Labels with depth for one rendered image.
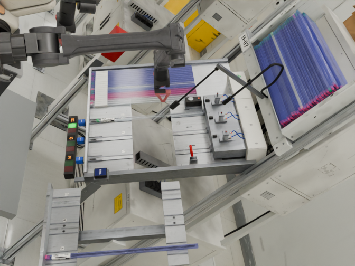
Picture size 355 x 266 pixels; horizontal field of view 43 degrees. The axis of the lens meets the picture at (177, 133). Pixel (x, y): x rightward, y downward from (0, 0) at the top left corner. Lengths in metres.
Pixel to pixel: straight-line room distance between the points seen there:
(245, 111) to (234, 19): 1.28
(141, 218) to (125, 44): 1.05
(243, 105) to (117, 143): 0.58
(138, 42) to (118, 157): 0.74
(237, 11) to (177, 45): 1.86
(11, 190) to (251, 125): 1.00
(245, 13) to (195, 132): 1.36
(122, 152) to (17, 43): 0.82
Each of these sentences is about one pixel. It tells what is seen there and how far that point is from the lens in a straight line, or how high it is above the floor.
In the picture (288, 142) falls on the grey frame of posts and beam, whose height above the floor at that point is 1.38.
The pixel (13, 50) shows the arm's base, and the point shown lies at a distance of 1.27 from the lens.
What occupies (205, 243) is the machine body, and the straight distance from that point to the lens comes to 2.39.
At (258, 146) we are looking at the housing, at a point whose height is 1.26.
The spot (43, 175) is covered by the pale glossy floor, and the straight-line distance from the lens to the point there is 2.75.
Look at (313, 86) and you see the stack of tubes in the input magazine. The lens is 1.79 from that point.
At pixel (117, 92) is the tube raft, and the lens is 2.18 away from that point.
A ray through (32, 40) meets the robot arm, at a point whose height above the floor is 1.26.
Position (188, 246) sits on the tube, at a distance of 1.55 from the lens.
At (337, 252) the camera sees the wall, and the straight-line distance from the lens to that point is 3.28.
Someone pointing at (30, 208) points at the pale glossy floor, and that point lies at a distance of 2.59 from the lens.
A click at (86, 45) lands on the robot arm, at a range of 1.28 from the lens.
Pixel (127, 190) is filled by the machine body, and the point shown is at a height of 0.60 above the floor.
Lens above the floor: 1.98
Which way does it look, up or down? 30 degrees down
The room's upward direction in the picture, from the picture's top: 51 degrees clockwise
